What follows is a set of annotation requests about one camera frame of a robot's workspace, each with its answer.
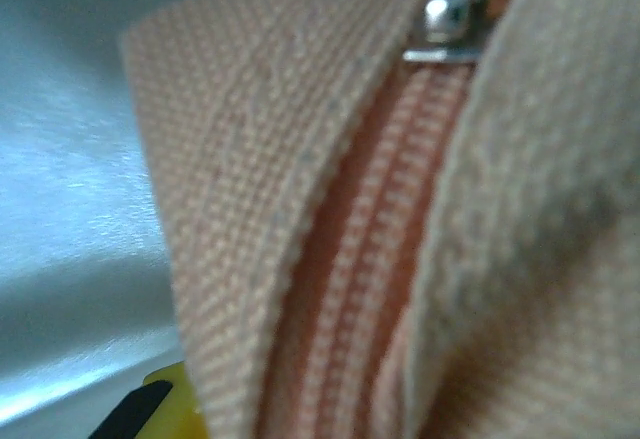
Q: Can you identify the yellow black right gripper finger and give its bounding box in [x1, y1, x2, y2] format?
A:
[89, 361, 209, 439]

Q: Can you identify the pink mesh pencil case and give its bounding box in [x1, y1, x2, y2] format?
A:
[119, 0, 640, 439]

